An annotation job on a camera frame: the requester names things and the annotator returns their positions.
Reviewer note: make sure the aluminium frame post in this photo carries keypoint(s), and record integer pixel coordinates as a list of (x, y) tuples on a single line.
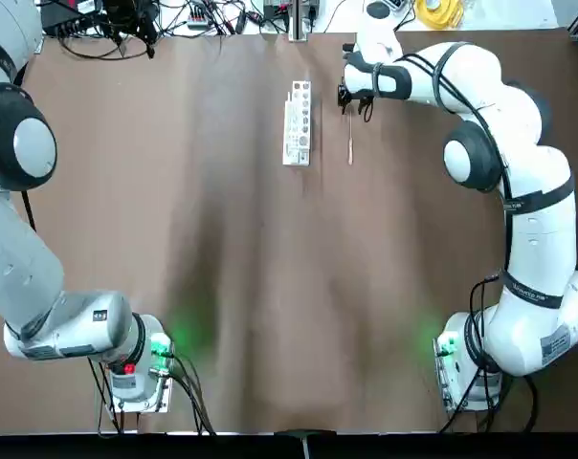
[(299, 21)]

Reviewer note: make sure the black box with red logo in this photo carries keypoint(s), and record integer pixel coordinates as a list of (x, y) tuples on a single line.
[(71, 16)]

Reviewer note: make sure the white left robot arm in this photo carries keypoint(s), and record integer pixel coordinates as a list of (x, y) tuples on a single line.
[(26, 268)]

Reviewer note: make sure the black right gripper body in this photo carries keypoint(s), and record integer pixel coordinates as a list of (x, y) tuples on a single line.
[(363, 98)]

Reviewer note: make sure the white test tube rack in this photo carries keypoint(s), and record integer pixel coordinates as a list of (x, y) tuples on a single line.
[(289, 134)]

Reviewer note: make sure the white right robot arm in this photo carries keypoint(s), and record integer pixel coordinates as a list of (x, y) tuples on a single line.
[(538, 239)]

